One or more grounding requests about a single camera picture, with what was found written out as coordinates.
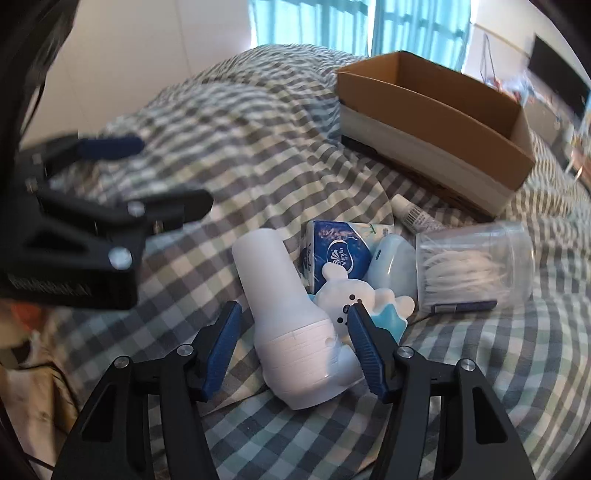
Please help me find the clear plastic bag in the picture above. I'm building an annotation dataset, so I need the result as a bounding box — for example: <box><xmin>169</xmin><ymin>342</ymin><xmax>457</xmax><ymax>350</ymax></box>
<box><xmin>489</xmin><ymin>71</ymin><xmax>532</xmax><ymax>100</ymax></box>

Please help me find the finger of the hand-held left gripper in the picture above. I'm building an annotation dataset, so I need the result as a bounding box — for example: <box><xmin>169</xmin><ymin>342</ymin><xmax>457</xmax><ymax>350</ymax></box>
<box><xmin>37</xmin><ymin>188</ymin><xmax>214</xmax><ymax>273</ymax></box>
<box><xmin>18</xmin><ymin>134</ymin><xmax>147</xmax><ymax>185</ymax></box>

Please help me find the narrow teal window curtain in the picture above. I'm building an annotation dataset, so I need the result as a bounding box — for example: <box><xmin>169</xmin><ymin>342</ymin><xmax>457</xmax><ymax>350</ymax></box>
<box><xmin>373</xmin><ymin>0</ymin><xmax>471</xmax><ymax>70</ymax></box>

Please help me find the grey checked blanket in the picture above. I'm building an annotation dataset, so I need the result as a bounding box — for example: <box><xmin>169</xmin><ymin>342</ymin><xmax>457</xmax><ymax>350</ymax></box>
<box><xmin>18</xmin><ymin>44</ymin><xmax>591</xmax><ymax>480</ymax></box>

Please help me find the brown cardboard box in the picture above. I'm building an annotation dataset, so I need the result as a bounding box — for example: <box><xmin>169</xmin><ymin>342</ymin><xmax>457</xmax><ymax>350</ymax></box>
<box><xmin>335</xmin><ymin>51</ymin><xmax>536</xmax><ymax>219</ymax></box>

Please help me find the blue tissue pack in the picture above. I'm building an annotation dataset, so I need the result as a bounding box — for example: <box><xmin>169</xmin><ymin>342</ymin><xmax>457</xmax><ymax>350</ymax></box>
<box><xmin>300</xmin><ymin>220</ymin><xmax>393</xmax><ymax>294</ymax></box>

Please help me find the small white tube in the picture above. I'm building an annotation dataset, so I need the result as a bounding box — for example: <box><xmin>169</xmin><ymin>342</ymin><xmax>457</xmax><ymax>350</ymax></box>
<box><xmin>392</xmin><ymin>194</ymin><xmax>444</xmax><ymax>234</ymax></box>

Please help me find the light blue oval case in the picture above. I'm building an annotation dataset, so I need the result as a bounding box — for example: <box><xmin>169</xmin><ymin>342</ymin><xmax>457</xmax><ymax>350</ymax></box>
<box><xmin>367</xmin><ymin>233</ymin><xmax>419</xmax><ymax>298</ymax></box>

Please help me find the clear cotton swab jar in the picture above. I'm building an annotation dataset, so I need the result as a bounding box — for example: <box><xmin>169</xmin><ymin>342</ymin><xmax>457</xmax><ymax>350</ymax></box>
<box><xmin>414</xmin><ymin>220</ymin><xmax>536</xmax><ymax>315</ymax></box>

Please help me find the white plastic bottle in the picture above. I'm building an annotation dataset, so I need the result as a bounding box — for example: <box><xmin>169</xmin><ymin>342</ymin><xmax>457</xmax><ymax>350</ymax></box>
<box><xmin>231</xmin><ymin>228</ymin><xmax>365</xmax><ymax>411</ymax></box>

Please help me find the grey small fridge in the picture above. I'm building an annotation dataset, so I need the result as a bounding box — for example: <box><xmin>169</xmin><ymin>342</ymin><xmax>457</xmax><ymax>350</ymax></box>
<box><xmin>526</xmin><ymin>99</ymin><xmax>573</xmax><ymax>144</ymax></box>

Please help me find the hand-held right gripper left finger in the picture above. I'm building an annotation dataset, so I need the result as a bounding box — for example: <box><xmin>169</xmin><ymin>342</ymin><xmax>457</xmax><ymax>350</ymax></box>
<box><xmin>51</xmin><ymin>300</ymin><xmax>243</xmax><ymax>480</ymax></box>

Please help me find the black wall television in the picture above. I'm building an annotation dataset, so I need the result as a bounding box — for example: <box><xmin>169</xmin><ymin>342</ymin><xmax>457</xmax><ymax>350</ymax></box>
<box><xmin>529</xmin><ymin>34</ymin><xmax>591</xmax><ymax>116</ymax></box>

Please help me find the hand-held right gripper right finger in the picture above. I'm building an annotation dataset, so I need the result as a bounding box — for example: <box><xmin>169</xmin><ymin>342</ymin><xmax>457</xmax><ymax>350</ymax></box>
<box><xmin>347</xmin><ymin>302</ymin><xmax>536</xmax><ymax>480</ymax></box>

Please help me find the wide teal window curtain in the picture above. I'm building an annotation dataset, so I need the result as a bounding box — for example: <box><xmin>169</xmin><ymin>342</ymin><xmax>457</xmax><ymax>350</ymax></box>
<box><xmin>248</xmin><ymin>0</ymin><xmax>371</xmax><ymax>58</ymax></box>

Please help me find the beige printed cloth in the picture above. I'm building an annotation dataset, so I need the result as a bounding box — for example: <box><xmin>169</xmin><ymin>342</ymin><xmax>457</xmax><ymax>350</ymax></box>
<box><xmin>0</xmin><ymin>300</ymin><xmax>79</xmax><ymax>480</ymax></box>

